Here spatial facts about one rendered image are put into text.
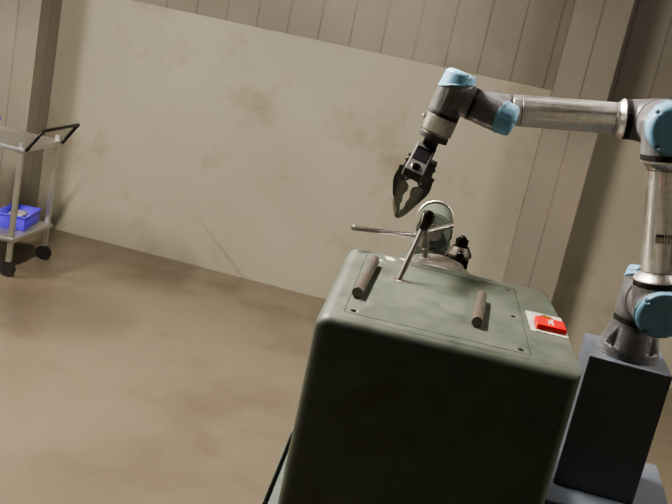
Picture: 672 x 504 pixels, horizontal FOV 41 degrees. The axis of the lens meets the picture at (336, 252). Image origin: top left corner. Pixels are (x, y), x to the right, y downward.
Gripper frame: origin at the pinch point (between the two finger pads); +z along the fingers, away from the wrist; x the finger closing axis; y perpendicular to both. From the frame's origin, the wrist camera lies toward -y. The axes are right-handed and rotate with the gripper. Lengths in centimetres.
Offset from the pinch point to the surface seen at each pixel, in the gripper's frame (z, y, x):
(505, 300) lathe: 4.4, -18.0, -28.7
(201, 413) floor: 146, 150, 43
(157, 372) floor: 152, 180, 73
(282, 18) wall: -12, 359, 115
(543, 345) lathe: 3, -44, -35
